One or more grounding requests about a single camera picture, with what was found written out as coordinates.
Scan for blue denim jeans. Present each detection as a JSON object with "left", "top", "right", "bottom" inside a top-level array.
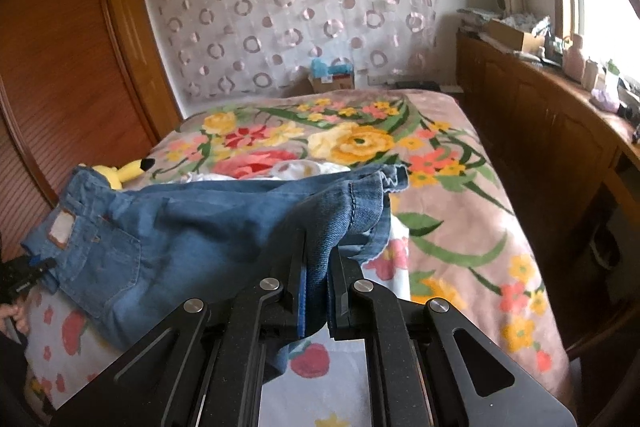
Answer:
[{"left": 22, "top": 164, "right": 409, "bottom": 350}]

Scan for person left hand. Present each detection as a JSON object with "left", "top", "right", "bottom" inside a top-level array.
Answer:
[{"left": 0, "top": 296, "right": 29, "bottom": 336}]

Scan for white strawberry print quilt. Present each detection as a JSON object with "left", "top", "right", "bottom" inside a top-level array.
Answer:
[{"left": 24, "top": 158, "right": 417, "bottom": 427}]

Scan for floral brown bedspread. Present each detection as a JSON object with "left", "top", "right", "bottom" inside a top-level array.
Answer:
[{"left": 142, "top": 90, "right": 573, "bottom": 402}]

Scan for yellow Pikachu plush toy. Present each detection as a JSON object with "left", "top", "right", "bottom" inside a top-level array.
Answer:
[{"left": 79, "top": 158, "right": 155, "bottom": 190}]

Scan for wooden wardrobe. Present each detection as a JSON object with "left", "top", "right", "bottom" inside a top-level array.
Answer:
[{"left": 1, "top": 0, "right": 181, "bottom": 260}]

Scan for cardboard box with blue cloth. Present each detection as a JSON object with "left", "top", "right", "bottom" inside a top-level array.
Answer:
[{"left": 309, "top": 58, "right": 355, "bottom": 94}]

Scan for wooden side cabinet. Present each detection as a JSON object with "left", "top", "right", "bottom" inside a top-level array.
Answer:
[{"left": 456, "top": 32, "right": 639, "bottom": 359}]

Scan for circle patterned sheer curtain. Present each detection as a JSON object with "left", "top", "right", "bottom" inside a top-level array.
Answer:
[{"left": 148, "top": 0, "right": 438, "bottom": 113}]

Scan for cardboard box on cabinet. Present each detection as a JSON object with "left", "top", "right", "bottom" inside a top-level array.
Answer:
[{"left": 486, "top": 20, "right": 546, "bottom": 54}]

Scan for pink bottle on cabinet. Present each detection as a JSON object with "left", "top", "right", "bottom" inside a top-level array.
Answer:
[{"left": 562, "top": 33, "right": 586, "bottom": 83}]

